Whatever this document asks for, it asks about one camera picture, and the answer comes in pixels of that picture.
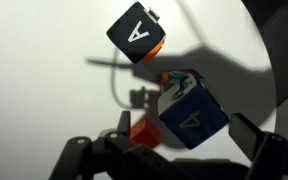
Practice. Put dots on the blue number four block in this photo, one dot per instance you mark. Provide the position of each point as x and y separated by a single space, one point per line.
194 116

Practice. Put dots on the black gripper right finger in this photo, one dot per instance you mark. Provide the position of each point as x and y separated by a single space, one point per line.
270 156

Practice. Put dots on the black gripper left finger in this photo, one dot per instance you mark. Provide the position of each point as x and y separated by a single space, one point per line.
84 156

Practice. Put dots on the small orange plastic cube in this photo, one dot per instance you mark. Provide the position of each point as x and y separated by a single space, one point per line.
144 133

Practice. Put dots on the dark navy letter A block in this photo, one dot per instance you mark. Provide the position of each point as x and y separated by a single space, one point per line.
135 33

